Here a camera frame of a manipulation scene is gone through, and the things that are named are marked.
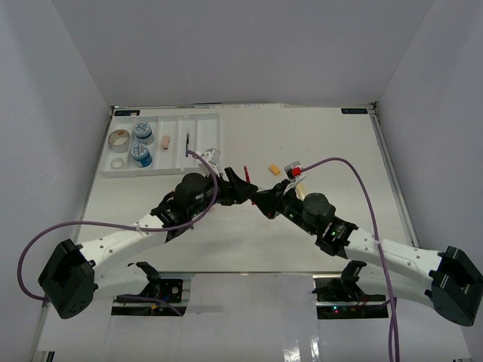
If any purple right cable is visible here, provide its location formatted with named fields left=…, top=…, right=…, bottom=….
left=301, top=157, right=401, bottom=362

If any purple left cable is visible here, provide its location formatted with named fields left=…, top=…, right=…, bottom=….
left=18, top=149, right=220, bottom=316

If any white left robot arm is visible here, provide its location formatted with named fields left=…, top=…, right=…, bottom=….
left=38, top=167, right=258, bottom=319

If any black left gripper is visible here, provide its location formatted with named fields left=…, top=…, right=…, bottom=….
left=189, top=167, right=258, bottom=219

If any large clear tape roll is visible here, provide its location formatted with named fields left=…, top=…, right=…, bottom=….
left=107, top=129, right=131, bottom=153

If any red gel pen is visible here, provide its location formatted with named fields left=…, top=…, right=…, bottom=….
left=243, top=165, right=251, bottom=184

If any yellow highlighter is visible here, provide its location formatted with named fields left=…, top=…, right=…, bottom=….
left=296, top=184, right=306, bottom=200

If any blue slime jar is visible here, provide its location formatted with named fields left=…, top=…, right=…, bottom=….
left=133, top=121, right=155, bottom=145
left=129, top=143, right=152, bottom=167

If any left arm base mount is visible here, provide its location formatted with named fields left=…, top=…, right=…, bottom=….
left=115, top=262, right=183, bottom=305

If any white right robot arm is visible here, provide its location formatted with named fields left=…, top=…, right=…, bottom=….
left=251, top=181, right=482, bottom=327

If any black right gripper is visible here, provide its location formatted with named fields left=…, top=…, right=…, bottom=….
left=250, top=179, right=318, bottom=237

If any small clear tape roll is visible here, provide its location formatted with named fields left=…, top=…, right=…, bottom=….
left=110, top=158, right=125, bottom=170

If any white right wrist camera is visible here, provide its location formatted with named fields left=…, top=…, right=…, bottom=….
left=284, top=161, right=306, bottom=195

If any purple cable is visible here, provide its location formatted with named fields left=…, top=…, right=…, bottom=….
left=18, top=149, right=220, bottom=316
left=301, top=157, right=401, bottom=362

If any white compartment tray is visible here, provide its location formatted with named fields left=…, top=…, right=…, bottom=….
left=100, top=109, right=221, bottom=177

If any yellow cap near tape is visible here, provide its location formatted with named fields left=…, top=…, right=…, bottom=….
left=269, top=164, right=281, bottom=176

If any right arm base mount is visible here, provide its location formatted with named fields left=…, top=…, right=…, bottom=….
left=312, top=261, right=376, bottom=311

